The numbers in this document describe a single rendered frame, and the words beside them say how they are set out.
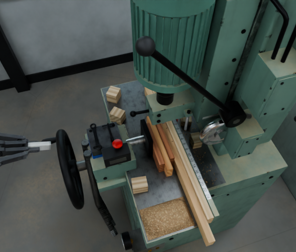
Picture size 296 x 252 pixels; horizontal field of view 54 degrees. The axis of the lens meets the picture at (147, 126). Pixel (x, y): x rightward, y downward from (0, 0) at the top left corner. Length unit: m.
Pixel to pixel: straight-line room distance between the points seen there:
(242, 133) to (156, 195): 0.31
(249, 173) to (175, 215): 0.37
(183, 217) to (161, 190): 0.11
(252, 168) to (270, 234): 0.87
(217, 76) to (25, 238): 1.50
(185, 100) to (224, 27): 0.29
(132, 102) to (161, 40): 0.51
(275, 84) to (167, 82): 0.24
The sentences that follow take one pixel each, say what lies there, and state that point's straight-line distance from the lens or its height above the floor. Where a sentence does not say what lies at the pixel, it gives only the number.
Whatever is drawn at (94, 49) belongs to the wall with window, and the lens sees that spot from 2.40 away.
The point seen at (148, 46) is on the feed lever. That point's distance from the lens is 0.50.
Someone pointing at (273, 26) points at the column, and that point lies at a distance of 0.69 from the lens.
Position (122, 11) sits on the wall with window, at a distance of 2.26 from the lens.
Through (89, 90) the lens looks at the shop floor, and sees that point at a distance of 2.37.
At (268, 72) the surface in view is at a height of 1.29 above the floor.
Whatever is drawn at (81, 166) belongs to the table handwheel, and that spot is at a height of 0.82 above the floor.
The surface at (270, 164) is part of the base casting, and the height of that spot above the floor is 0.80.
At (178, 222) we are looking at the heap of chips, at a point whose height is 0.93.
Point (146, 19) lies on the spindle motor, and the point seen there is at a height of 1.39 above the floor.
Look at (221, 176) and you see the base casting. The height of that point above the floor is 0.80.
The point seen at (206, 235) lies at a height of 0.94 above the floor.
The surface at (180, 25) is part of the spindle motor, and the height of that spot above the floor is 1.40.
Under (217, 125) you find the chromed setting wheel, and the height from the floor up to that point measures 1.07.
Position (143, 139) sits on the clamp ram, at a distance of 0.93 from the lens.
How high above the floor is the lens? 1.75
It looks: 56 degrees down
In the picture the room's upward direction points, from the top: straight up
